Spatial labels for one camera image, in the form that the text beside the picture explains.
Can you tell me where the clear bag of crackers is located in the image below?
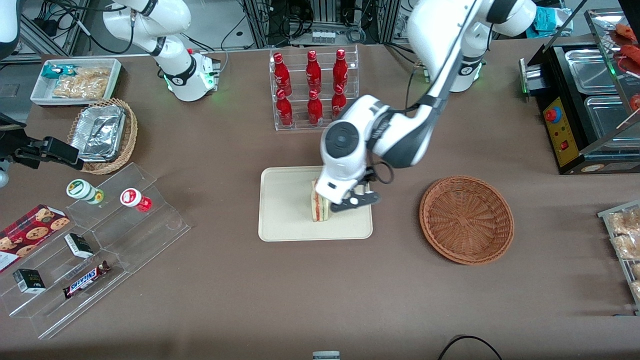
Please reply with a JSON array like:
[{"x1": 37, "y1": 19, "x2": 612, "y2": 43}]
[{"x1": 52, "y1": 67, "x2": 112, "y2": 100}]

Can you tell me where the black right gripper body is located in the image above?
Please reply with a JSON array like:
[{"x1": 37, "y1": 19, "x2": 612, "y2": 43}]
[{"x1": 0, "y1": 113, "x2": 27, "y2": 164}]

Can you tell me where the small black carton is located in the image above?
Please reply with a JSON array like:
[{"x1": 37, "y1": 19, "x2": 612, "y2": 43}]
[
  {"x1": 63, "y1": 232, "x2": 95, "y2": 260},
  {"x1": 12, "y1": 268, "x2": 47, "y2": 295}
]

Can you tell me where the clear acrylic stepped stand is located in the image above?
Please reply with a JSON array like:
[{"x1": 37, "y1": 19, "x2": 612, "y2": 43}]
[{"x1": 0, "y1": 162, "x2": 192, "y2": 340}]

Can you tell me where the triangular sandwich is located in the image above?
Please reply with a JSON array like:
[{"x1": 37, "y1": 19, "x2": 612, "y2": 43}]
[{"x1": 310, "y1": 178, "x2": 334, "y2": 224}]

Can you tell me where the wrapped bread package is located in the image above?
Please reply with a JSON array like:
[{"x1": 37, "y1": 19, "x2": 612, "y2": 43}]
[
  {"x1": 611, "y1": 233, "x2": 640, "y2": 261},
  {"x1": 607, "y1": 207, "x2": 640, "y2": 236}
]

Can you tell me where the red chocolate chip cookie box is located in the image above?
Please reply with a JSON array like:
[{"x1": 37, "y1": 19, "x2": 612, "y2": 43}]
[{"x1": 0, "y1": 204, "x2": 71, "y2": 274}]

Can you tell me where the large brown wicker basket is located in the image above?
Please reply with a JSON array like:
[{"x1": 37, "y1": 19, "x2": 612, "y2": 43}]
[{"x1": 419, "y1": 175, "x2": 515, "y2": 266}]

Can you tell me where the stainless steel warmer pan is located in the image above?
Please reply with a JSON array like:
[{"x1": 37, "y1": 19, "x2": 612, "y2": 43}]
[
  {"x1": 583, "y1": 95, "x2": 640, "y2": 142},
  {"x1": 564, "y1": 48, "x2": 621, "y2": 96}
]

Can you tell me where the teal snack packet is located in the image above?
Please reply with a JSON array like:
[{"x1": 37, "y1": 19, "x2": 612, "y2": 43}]
[{"x1": 41, "y1": 64, "x2": 77, "y2": 80}]

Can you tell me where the aluminium foil container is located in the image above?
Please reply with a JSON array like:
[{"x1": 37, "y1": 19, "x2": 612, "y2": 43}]
[{"x1": 69, "y1": 104, "x2": 126, "y2": 163}]

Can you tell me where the black food warmer machine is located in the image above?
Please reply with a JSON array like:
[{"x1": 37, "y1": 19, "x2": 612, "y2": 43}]
[{"x1": 518, "y1": 7, "x2": 640, "y2": 176}]

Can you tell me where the Snickers chocolate bar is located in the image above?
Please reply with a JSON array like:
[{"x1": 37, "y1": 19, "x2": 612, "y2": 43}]
[{"x1": 62, "y1": 260, "x2": 112, "y2": 300}]

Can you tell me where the tray of packaged bread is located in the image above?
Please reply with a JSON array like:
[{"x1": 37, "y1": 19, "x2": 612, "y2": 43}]
[{"x1": 597, "y1": 199, "x2": 640, "y2": 317}]

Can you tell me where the small tan wicker basket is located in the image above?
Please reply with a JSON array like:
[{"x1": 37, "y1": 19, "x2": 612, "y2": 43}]
[{"x1": 67, "y1": 98, "x2": 139, "y2": 176}]

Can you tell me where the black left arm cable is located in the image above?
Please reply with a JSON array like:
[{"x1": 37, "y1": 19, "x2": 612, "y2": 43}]
[{"x1": 366, "y1": 93, "x2": 452, "y2": 186}]

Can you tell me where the green white yogurt bottle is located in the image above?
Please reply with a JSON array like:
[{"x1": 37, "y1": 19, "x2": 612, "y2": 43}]
[{"x1": 66, "y1": 178, "x2": 105, "y2": 206}]

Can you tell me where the clear acrylic bottle rack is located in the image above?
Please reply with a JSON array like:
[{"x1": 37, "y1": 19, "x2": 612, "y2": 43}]
[{"x1": 269, "y1": 45, "x2": 360, "y2": 132}]

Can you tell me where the cream plastic serving tray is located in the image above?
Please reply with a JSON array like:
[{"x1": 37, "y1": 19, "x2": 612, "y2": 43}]
[{"x1": 258, "y1": 164, "x2": 374, "y2": 243}]

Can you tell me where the white rectangular snack bin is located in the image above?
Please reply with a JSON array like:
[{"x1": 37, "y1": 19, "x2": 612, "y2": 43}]
[{"x1": 30, "y1": 58, "x2": 123, "y2": 108}]

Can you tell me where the red cola bottle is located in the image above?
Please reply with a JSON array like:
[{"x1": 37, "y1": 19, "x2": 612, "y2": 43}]
[
  {"x1": 272, "y1": 52, "x2": 293, "y2": 96},
  {"x1": 305, "y1": 50, "x2": 323, "y2": 94},
  {"x1": 333, "y1": 48, "x2": 349, "y2": 92},
  {"x1": 275, "y1": 89, "x2": 294, "y2": 127},
  {"x1": 330, "y1": 84, "x2": 348, "y2": 122},
  {"x1": 306, "y1": 89, "x2": 324, "y2": 126}
]

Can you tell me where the black floor cable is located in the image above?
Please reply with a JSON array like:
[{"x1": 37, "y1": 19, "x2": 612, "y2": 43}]
[{"x1": 437, "y1": 335, "x2": 504, "y2": 360}]

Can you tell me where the red white yogurt bottle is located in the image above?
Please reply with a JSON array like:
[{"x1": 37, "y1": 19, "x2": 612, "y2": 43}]
[{"x1": 119, "y1": 187, "x2": 153, "y2": 213}]

